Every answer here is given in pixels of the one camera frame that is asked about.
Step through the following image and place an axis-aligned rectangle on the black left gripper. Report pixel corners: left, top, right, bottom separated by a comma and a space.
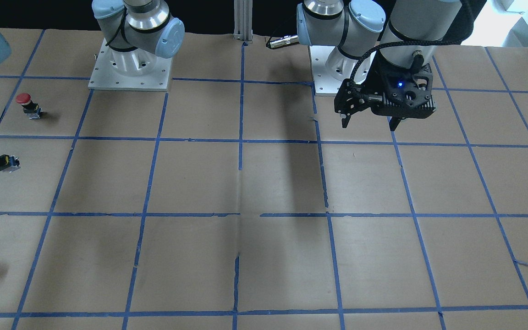
335, 53, 402, 132

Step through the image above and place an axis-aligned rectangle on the yellow push button switch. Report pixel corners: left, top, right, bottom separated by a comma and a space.
0, 154, 21, 172

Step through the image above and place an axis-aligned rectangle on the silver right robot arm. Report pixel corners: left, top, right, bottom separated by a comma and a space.
0, 0, 185, 173

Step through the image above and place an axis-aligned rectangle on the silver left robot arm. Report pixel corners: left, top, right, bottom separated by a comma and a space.
266, 0, 475, 131

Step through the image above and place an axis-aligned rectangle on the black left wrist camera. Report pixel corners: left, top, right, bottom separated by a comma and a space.
371, 62, 437, 119

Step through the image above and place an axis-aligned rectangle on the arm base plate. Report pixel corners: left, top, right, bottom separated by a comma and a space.
88, 40, 172, 92
309, 45, 358, 96

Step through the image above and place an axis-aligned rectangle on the red push button switch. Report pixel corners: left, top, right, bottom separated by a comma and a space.
15, 93, 42, 120

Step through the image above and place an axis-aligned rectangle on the aluminium frame post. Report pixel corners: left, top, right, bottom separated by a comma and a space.
233, 0, 253, 44

